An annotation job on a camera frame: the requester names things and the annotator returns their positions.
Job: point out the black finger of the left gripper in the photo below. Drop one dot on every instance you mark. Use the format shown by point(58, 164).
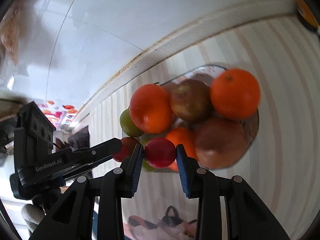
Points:
point(89, 158)

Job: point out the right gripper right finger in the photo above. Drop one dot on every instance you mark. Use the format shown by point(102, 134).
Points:
point(247, 215)

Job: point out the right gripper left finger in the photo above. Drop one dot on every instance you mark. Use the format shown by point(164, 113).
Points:
point(71, 217)

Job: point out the small dark red fruit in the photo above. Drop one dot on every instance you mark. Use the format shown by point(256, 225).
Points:
point(160, 153)

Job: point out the orange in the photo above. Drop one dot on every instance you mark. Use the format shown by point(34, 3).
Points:
point(150, 109)
point(235, 94)

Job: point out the green apple on plate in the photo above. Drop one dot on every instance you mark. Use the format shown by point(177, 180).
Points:
point(128, 126)

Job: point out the striped bed sheet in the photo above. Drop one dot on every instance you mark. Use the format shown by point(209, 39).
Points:
point(282, 163)

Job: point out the red apple lower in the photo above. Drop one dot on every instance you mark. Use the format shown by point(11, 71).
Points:
point(219, 142)

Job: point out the red apple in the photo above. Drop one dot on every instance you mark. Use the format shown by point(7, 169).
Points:
point(219, 142)
point(190, 101)

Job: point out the red apple upper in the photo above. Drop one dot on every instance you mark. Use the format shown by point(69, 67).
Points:
point(190, 101)

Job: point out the orange on plate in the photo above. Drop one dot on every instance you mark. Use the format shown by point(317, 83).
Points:
point(235, 94)

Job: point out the patterned white plate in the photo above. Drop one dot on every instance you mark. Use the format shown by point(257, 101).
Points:
point(205, 73)

